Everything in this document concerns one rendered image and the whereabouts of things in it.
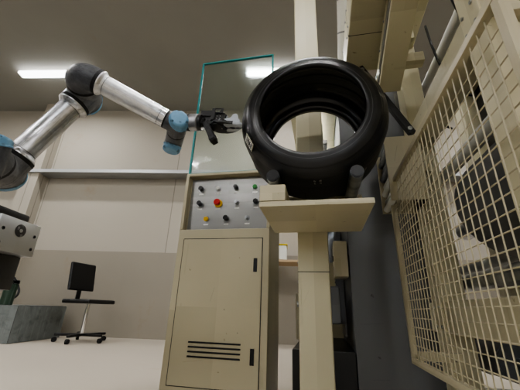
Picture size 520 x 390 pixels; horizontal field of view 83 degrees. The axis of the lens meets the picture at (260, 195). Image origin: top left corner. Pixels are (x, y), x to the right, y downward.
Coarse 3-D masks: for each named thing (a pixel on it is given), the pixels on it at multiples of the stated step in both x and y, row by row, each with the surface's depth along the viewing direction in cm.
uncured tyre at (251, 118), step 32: (288, 64) 118; (320, 64) 114; (352, 64) 112; (256, 96) 115; (288, 96) 139; (320, 96) 139; (352, 96) 131; (384, 96) 108; (256, 128) 110; (352, 128) 134; (384, 128) 103; (256, 160) 111; (288, 160) 103; (320, 160) 100; (352, 160) 100; (288, 192) 119; (320, 192) 112
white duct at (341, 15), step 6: (342, 0) 195; (342, 6) 196; (342, 12) 197; (342, 18) 198; (342, 24) 199; (342, 30) 200; (342, 36) 201; (342, 42) 202; (342, 48) 204; (342, 54) 205
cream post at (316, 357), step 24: (312, 0) 181; (312, 24) 174; (312, 48) 167; (312, 120) 150; (312, 144) 145; (312, 240) 128; (312, 264) 124; (312, 288) 121; (312, 312) 118; (312, 336) 115; (312, 360) 112; (312, 384) 109
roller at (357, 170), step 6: (354, 168) 97; (360, 168) 97; (354, 174) 96; (360, 174) 96; (348, 180) 103; (354, 180) 99; (360, 180) 99; (348, 186) 107; (354, 186) 104; (348, 192) 110; (354, 192) 108
